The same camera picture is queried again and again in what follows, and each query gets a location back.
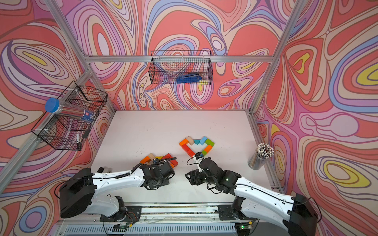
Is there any red block pair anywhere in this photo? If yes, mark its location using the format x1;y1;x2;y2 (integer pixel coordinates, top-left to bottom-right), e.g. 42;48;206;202
170;160;178;167
162;153;172;159

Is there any red block front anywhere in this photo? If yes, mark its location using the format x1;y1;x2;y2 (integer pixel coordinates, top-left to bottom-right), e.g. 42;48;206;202
187;149;195;157

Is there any red block small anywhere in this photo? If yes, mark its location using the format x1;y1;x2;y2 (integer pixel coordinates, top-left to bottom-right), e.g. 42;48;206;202
181;144;191;153

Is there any light blue long block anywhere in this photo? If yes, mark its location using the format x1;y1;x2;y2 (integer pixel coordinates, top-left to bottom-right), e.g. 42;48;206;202
199;136;207;145

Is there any green block top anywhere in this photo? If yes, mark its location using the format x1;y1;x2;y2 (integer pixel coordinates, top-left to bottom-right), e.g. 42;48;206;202
205;139;215;147

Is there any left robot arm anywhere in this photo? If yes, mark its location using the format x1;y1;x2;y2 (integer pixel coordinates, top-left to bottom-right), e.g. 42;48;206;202
59;156;178;221

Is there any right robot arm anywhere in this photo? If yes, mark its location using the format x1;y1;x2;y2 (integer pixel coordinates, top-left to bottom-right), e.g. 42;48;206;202
186;158;320;236

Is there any cup of pencils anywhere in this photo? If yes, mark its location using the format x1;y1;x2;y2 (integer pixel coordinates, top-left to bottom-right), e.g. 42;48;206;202
248;143;274;170

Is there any marker in left basket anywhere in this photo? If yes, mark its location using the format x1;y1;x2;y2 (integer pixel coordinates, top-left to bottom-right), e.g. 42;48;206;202
76;133;81;150

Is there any blue tool in basket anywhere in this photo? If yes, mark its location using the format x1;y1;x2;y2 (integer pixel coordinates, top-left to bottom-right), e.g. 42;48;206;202
176;73;202;84

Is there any clear bottle blue cap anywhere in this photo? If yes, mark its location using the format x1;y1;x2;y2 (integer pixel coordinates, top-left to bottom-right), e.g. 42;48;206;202
45;98;95;123

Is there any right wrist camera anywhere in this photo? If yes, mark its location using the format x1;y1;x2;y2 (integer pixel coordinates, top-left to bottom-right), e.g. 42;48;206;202
193;151;204;173

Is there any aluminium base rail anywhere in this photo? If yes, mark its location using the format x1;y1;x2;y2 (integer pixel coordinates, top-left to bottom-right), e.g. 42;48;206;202
58;202;302;236

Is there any left wire basket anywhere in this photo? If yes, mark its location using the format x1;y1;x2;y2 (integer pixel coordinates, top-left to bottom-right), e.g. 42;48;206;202
31;82;108;150

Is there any wire basket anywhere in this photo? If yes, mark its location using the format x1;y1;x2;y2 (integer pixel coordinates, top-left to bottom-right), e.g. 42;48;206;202
148;50;213;85
31;82;108;150

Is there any rear wire basket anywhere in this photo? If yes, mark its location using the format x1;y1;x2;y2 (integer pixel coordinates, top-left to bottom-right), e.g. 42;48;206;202
148;50;213;85

